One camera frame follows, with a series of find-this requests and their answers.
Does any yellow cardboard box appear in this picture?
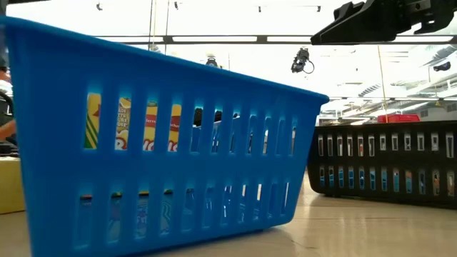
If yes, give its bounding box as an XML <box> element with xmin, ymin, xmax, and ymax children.
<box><xmin>0</xmin><ymin>156</ymin><xmax>26</xmax><ymax>216</ymax></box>

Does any teal rubber band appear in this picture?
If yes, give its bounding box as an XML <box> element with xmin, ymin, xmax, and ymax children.
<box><xmin>319</xmin><ymin>166</ymin><xmax>401</xmax><ymax>192</ymax></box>

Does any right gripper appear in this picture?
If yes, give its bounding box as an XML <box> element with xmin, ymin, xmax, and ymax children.
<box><xmin>310</xmin><ymin>0</ymin><xmax>457</xmax><ymax>46</ymax></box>

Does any orange rubber band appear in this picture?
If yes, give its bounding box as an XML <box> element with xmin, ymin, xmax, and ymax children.
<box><xmin>405</xmin><ymin>170</ymin><xmax>455</xmax><ymax>196</ymax></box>

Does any red storage bin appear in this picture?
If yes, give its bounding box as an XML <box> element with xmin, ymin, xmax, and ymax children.
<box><xmin>377</xmin><ymin>114</ymin><xmax>421</xmax><ymax>123</ymax></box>

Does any blue plastic slotted basket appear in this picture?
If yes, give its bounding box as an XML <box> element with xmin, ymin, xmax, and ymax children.
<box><xmin>0</xmin><ymin>16</ymin><xmax>330</xmax><ymax>257</ymax></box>

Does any person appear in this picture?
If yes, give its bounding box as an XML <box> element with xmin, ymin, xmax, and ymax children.
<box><xmin>0</xmin><ymin>66</ymin><xmax>18</xmax><ymax>143</ymax></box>

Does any black plastic slotted basket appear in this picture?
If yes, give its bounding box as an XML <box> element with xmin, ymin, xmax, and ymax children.
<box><xmin>306</xmin><ymin>120</ymin><xmax>457</xmax><ymax>210</ymax></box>

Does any yellow hanging cord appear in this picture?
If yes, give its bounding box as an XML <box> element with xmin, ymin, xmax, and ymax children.
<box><xmin>376</xmin><ymin>44</ymin><xmax>390</xmax><ymax>114</ymax></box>

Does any black overhead camera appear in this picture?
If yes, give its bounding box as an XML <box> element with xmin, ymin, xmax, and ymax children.
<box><xmin>290</xmin><ymin>46</ymin><xmax>316</xmax><ymax>75</ymax></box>

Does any yellow green crayon box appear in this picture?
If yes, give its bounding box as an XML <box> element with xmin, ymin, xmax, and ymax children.
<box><xmin>84</xmin><ymin>92</ymin><xmax>183</xmax><ymax>153</ymax></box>

